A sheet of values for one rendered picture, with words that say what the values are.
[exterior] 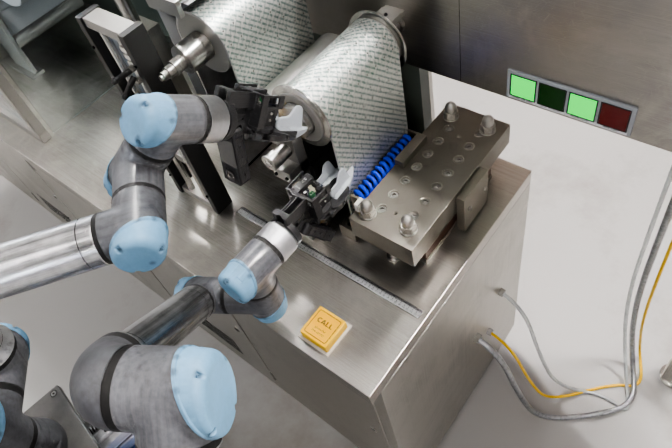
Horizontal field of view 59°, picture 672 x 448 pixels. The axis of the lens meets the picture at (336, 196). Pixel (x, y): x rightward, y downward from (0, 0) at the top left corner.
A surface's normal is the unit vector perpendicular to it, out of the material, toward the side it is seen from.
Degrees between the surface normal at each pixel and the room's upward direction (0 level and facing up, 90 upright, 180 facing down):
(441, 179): 0
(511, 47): 90
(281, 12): 92
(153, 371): 1
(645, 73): 90
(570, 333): 0
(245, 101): 90
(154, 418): 44
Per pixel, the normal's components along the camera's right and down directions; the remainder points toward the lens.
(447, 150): -0.18, -0.62
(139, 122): -0.58, 0.11
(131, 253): 0.23, 0.73
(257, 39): 0.78, 0.41
